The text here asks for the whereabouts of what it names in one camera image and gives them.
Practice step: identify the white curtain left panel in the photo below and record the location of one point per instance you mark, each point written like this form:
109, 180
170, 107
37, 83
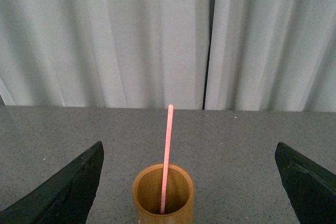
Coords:
110, 53

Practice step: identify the white curtain panel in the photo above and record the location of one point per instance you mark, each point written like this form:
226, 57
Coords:
110, 53
272, 55

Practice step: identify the white curtain right panel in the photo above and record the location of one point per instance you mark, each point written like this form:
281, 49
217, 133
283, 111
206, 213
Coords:
272, 55

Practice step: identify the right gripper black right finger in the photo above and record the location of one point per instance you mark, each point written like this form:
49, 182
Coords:
309, 186

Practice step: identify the bamboo chopstick holder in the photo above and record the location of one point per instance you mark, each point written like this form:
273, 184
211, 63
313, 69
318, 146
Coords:
147, 192

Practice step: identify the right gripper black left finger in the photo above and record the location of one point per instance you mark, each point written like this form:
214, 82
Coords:
66, 197

